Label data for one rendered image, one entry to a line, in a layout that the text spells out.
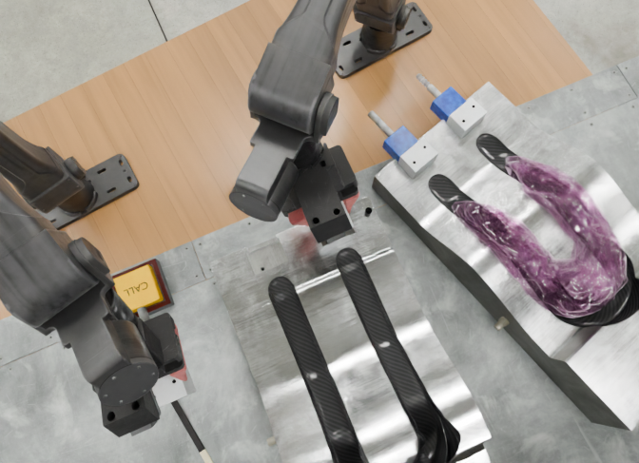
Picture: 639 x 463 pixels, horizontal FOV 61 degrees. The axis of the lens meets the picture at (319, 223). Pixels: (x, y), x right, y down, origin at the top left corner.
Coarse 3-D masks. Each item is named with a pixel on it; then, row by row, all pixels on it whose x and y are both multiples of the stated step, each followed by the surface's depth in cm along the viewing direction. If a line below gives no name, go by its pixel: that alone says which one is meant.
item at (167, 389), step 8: (144, 312) 73; (144, 320) 72; (168, 376) 69; (160, 384) 69; (168, 384) 69; (176, 384) 69; (184, 384) 69; (192, 384) 73; (160, 392) 68; (168, 392) 68; (176, 392) 68; (184, 392) 68; (192, 392) 72; (160, 400) 68; (168, 400) 68
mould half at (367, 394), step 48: (288, 240) 81; (384, 240) 81; (240, 288) 79; (336, 288) 79; (384, 288) 79; (240, 336) 77; (336, 336) 78; (432, 336) 77; (288, 384) 76; (336, 384) 75; (384, 384) 74; (432, 384) 72; (288, 432) 72; (384, 432) 70; (480, 432) 69
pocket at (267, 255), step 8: (272, 240) 82; (248, 248) 82; (256, 248) 82; (264, 248) 83; (272, 248) 83; (280, 248) 83; (248, 256) 83; (256, 256) 83; (264, 256) 83; (272, 256) 83; (280, 256) 83; (256, 264) 82; (264, 264) 82; (272, 264) 82; (280, 264) 82; (256, 272) 82
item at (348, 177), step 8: (320, 152) 64; (336, 152) 69; (336, 160) 69; (344, 160) 68; (304, 168) 63; (344, 168) 68; (344, 176) 67; (352, 176) 67; (344, 184) 66; (352, 184) 67; (288, 200) 67; (288, 208) 67; (288, 216) 68
